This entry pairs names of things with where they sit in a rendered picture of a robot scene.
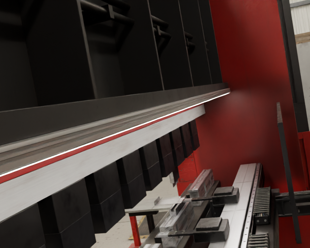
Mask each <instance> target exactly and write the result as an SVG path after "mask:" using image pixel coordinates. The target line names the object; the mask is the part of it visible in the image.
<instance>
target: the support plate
mask: <svg viewBox="0 0 310 248"><path fill-rule="evenodd" d="M179 197H180V196H173V197H163V198H162V199H161V200H164V199H175V198H179ZM155 200H156V198H153V199H142V200H141V201H140V202H139V203H138V204H137V205H136V206H135V207H134V208H133V209H125V213H137V212H149V211H160V210H169V209H170V208H171V207H172V206H173V204H169V205H158V206H154V205H155V204H154V201H155ZM153 206H154V207H153Z"/></svg>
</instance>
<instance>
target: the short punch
mask: <svg viewBox="0 0 310 248"><path fill-rule="evenodd" d="M179 177H180V176H179V171H178V167H177V166H176V167H175V170H174V171H173V172H171V173H170V174H169V179H170V183H171V184H172V185H173V187H174V186H175V185H176V184H177V183H178V182H179V181H178V178H179Z"/></svg>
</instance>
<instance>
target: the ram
mask: <svg viewBox="0 0 310 248"><path fill-rule="evenodd" d="M203 114H205V108H204V103H200V104H197V105H195V106H192V107H189V108H186V109H184V110H181V111H179V112H176V113H173V114H170V115H168V116H165V117H162V118H159V119H157V120H154V121H151V122H148V123H146V124H142V125H140V126H137V127H134V128H132V129H129V130H126V131H123V132H121V133H118V134H115V135H112V136H110V137H107V138H104V139H101V140H99V141H96V142H93V143H90V144H88V145H85V146H82V147H79V148H77V149H74V150H71V151H69V152H66V153H63V154H61V155H57V156H55V157H52V158H49V159H46V160H44V161H41V162H38V163H35V164H33V165H30V166H27V167H25V168H22V169H19V170H16V171H14V172H11V173H8V174H5V175H3V176H0V221H2V220H4V219H6V218H8V217H10V216H12V215H14V214H16V213H18V212H19V211H21V210H23V209H25V208H27V207H29V206H31V205H33V204H34V203H36V202H38V201H40V200H42V199H44V198H46V197H48V196H50V195H51V194H53V193H55V192H57V191H59V190H61V189H63V188H65V187H67V186H68V185H70V184H72V183H74V182H76V181H78V180H80V179H82V178H84V177H86V176H87V175H89V174H91V173H93V172H95V171H97V170H99V169H101V168H102V167H104V166H106V165H108V164H110V163H112V162H114V161H116V160H118V159H119V158H121V157H123V156H125V155H127V154H129V153H131V152H133V151H135V150H137V149H138V148H140V147H142V146H144V145H146V144H148V143H150V142H152V141H154V140H155V139H157V138H159V137H161V136H163V135H165V134H167V133H169V132H171V131H173V130H175V129H177V128H178V127H180V126H182V125H184V124H186V123H188V122H190V121H192V120H194V119H196V118H197V117H199V116H201V115H203Z"/></svg>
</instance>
